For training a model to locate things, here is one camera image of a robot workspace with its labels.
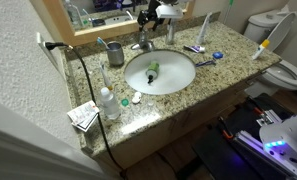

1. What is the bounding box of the chrome faucet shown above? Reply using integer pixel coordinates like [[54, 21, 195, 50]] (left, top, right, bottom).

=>
[[130, 39, 156, 53]]

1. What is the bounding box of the black robot cart platform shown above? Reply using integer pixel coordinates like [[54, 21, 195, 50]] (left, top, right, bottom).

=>
[[191, 93, 297, 180]]

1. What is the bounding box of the tall white standing tube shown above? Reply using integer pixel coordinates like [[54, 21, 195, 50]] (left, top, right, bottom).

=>
[[196, 12, 213, 46]]

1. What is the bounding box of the green white mop handle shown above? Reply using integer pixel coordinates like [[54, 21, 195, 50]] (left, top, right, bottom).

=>
[[223, 0, 235, 25]]

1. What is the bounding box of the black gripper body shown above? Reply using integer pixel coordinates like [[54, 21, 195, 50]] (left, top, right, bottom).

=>
[[144, 0, 163, 18]]

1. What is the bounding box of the clear plastic bottle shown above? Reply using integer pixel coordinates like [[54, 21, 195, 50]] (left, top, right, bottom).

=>
[[99, 86, 122, 121]]

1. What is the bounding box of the grey metal cup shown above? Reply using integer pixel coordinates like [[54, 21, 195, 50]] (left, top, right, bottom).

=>
[[106, 40, 125, 67]]

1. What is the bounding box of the aluminium mounting rail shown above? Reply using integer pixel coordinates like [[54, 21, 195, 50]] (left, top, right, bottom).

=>
[[234, 109, 297, 180]]

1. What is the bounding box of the white oval sink basin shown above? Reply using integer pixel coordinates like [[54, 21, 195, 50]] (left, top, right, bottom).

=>
[[123, 49, 197, 96]]

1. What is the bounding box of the white toilet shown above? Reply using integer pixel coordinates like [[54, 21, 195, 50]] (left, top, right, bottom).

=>
[[242, 4, 297, 100]]

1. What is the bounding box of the black power cable with plug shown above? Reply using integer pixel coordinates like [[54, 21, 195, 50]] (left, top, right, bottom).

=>
[[42, 41, 126, 178]]

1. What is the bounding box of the white bottle with yellow cap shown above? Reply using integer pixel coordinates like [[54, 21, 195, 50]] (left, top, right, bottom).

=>
[[251, 39, 271, 61]]

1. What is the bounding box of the white tube with orange cap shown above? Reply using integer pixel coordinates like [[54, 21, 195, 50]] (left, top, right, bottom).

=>
[[99, 62, 114, 92]]

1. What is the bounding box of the green bottle with black pump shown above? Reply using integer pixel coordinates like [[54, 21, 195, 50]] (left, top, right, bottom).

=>
[[145, 60, 161, 85]]

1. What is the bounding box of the white wall outlet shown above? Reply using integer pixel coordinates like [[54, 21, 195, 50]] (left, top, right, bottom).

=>
[[36, 32, 66, 78]]

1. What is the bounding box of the white paper card dark edge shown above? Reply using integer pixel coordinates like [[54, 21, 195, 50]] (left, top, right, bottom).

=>
[[75, 112, 101, 133]]

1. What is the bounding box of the wood framed wall mirror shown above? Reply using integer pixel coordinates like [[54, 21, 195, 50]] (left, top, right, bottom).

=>
[[42, 0, 196, 47]]

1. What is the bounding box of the wooden vanity cabinet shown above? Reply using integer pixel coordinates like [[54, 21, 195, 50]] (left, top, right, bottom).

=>
[[82, 78, 257, 176]]

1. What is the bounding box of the blue floss container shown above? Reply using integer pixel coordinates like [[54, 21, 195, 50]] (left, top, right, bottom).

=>
[[212, 51, 224, 61]]

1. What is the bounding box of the blue white toothbrush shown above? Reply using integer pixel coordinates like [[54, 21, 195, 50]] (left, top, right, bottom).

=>
[[96, 36, 111, 51]]

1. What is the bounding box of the black orange clamp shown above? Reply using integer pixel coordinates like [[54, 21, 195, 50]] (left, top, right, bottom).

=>
[[247, 97, 266, 117], [217, 116, 236, 141]]

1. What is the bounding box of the white door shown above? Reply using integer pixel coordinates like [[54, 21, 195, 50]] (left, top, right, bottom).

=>
[[0, 96, 113, 180]]

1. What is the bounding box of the chrome faucet handle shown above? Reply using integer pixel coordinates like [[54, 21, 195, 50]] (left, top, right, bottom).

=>
[[139, 27, 150, 44]]

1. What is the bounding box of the white contact lens case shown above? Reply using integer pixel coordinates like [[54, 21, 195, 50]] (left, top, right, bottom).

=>
[[131, 91, 143, 105]]

